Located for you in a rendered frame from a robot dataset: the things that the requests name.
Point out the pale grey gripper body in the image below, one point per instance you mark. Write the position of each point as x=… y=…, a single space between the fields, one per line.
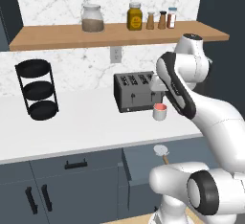
x=157 y=83

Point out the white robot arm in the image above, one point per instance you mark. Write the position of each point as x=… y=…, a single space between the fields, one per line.
x=220 y=122

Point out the open dark blue drawer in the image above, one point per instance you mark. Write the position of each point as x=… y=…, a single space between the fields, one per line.
x=143 y=161

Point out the dark blue drawer front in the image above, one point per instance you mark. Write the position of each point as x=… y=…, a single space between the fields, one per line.
x=95 y=162
x=14 y=172

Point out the black and silver toaster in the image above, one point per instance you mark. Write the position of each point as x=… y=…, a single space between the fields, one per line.
x=132 y=94

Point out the white cup with pink inside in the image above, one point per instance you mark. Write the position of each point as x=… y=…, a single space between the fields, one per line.
x=159 y=111

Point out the brown shaker with pale cap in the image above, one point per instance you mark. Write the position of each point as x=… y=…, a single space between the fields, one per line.
x=150 y=22

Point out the brown shaker with black cap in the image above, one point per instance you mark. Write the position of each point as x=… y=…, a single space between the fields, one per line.
x=162 y=21

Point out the red spice jar white lid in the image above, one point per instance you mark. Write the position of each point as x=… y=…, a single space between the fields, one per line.
x=171 y=18

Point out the yellow jar with grey lid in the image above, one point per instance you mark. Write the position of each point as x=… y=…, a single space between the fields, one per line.
x=134 y=17

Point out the glass jar with brown contents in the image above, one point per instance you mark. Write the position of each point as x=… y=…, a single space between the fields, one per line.
x=92 y=18

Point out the dark blue tall cabinet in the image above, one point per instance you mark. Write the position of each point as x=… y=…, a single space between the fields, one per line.
x=225 y=7
x=9 y=11

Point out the black three-tier stand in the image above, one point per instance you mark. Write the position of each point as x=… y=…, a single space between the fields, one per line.
x=38 y=90

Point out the dark blue cupboard door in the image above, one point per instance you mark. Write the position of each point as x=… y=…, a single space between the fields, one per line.
x=14 y=202
x=83 y=199

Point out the white wall outlet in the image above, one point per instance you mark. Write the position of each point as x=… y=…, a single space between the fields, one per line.
x=115 y=54

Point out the wooden wall shelf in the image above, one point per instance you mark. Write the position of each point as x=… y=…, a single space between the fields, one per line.
x=105 y=34

